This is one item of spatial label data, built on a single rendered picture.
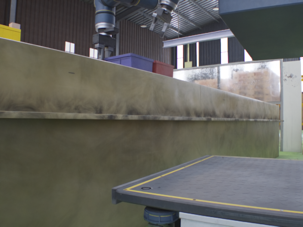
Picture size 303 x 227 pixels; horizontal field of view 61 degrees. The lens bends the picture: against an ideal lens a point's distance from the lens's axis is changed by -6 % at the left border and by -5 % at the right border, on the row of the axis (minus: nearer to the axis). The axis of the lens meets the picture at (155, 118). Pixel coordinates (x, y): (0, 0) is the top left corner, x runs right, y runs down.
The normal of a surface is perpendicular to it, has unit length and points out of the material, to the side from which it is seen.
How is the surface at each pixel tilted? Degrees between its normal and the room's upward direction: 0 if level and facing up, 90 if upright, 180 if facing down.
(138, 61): 92
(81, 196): 90
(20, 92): 91
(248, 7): 90
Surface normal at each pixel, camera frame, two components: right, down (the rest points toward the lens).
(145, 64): 0.81, 0.04
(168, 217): 0.43, 0.00
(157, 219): -0.25, -0.01
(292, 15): 0.00, 1.00
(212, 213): -0.47, -0.01
